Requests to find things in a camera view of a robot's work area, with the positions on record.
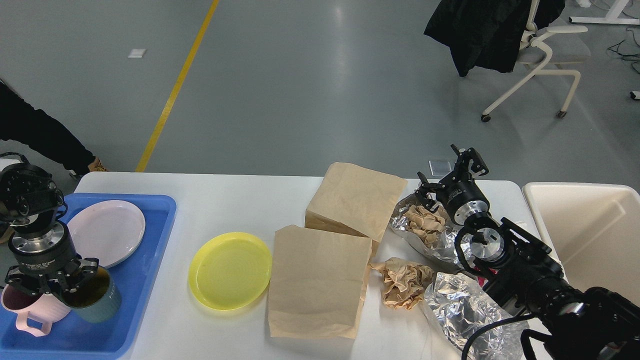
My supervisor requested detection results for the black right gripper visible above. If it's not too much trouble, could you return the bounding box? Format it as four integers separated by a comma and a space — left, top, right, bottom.
414, 145, 490, 226

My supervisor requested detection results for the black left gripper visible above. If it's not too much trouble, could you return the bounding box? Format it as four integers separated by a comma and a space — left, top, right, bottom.
5, 222, 99, 297

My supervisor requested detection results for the pink ribbed mug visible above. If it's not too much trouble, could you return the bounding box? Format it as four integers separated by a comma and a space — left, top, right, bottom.
1, 285, 71, 337

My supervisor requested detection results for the green grey mug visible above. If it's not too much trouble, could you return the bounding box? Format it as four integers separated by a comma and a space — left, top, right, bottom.
61, 266, 122, 324

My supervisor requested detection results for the yellow plate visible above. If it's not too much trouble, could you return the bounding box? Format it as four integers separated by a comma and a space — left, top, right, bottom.
187, 232, 273, 312

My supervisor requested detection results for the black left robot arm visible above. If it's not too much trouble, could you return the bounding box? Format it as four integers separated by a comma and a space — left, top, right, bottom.
0, 156, 99, 299

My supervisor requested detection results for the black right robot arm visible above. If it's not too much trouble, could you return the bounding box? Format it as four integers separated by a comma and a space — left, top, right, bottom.
414, 145, 640, 360

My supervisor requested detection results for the crumpled paper in foil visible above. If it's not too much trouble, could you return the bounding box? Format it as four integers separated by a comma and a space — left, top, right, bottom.
404, 204, 448, 249

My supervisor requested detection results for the blue plastic tray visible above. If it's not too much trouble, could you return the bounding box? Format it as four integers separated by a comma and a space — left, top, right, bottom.
0, 193, 177, 360

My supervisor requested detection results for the upper aluminium foil sheet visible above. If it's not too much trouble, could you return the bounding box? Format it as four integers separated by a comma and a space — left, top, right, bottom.
388, 193, 471, 275

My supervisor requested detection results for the aluminium foil sheet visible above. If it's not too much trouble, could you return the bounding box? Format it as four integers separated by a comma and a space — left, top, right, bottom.
388, 193, 471, 275
422, 272, 529, 360

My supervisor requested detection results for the pink plate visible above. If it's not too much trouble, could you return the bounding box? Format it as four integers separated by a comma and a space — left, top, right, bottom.
67, 200, 146, 269

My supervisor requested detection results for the rear brown paper bag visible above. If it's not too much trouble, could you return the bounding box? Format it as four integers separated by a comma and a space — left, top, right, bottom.
304, 162, 408, 258

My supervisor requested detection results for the brown paper bag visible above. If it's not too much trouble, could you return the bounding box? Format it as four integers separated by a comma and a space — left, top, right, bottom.
304, 162, 408, 258
267, 225, 372, 339

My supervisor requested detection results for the crumpled brown paper ball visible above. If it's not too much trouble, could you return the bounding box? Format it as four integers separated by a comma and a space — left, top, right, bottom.
369, 257, 435, 310

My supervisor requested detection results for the white side table corner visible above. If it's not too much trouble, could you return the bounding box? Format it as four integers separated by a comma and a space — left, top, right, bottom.
0, 158, 21, 171

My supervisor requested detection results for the lower aluminium foil sheet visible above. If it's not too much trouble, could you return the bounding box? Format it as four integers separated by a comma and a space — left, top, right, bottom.
422, 272, 529, 360

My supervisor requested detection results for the person in black clothes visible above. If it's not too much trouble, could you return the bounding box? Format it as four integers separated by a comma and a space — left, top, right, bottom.
0, 82, 96, 178

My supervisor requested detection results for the black jacket on chair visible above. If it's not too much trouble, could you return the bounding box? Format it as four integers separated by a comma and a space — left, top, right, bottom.
424, 0, 567, 78

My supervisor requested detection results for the front brown paper bag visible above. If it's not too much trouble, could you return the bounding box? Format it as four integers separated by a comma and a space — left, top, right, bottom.
267, 225, 372, 339

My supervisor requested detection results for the white plastic bin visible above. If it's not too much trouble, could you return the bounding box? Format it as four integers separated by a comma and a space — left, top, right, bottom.
523, 182, 640, 305

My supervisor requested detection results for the white office chair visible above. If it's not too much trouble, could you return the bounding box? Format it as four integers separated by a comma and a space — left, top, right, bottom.
481, 0, 591, 123

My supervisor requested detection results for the white desk base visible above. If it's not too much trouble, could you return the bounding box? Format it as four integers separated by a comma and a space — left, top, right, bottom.
568, 0, 640, 27

